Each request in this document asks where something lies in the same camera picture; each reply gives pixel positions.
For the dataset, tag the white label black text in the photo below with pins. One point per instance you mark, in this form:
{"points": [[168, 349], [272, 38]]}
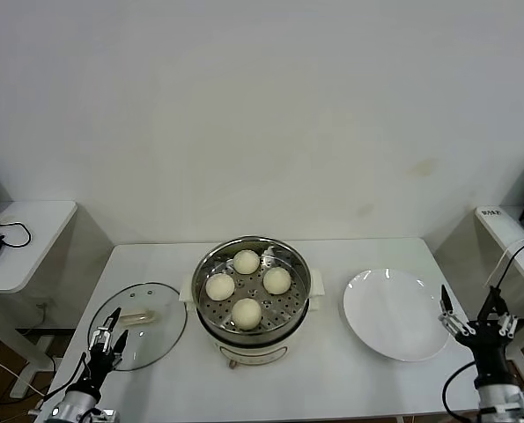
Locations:
{"points": [[490, 212]]}

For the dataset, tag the white round plate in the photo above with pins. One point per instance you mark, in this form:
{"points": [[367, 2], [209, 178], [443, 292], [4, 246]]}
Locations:
{"points": [[396, 315]]}

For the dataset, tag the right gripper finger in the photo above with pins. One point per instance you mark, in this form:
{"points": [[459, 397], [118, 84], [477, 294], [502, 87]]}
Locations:
{"points": [[508, 324], [445, 304]]}

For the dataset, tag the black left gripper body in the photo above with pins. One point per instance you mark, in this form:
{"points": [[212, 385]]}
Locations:
{"points": [[101, 365]]}

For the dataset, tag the light blue right robot arm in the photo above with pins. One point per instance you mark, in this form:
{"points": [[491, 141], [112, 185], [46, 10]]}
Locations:
{"points": [[495, 392]]}

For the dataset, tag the perforated stainless steamer basket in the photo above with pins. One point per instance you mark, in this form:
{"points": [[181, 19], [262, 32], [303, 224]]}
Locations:
{"points": [[288, 308]]}

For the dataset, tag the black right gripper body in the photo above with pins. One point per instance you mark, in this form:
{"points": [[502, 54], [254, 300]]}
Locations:
{"points": [[486, 348]]}

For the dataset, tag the white wall outlet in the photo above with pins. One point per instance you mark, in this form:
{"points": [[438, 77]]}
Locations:
{"points": [[43, 303]]}

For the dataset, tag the white steamed baozi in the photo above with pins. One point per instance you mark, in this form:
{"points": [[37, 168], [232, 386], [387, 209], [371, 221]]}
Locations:
{"points": [[277, 280], [220, 286], [245, 262], [246, 313]]}

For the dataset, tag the stainless steel steamer pot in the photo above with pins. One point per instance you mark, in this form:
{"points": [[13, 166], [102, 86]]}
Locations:
{"points": [[253, 352]]}

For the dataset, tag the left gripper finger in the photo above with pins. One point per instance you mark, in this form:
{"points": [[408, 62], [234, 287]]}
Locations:
{"points": [[121, 346], [101, 337]]}

